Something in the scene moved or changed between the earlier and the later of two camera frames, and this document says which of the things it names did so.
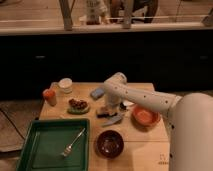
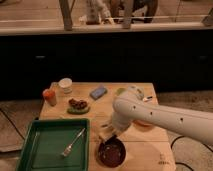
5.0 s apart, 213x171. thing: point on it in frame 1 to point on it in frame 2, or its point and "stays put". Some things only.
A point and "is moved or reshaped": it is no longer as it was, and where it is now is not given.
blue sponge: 97,93 stays put
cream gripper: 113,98 to 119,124
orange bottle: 50,96 stays put
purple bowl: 109,144 is moved or reshaped
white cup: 66,84 stays put
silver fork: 67,148 stays put
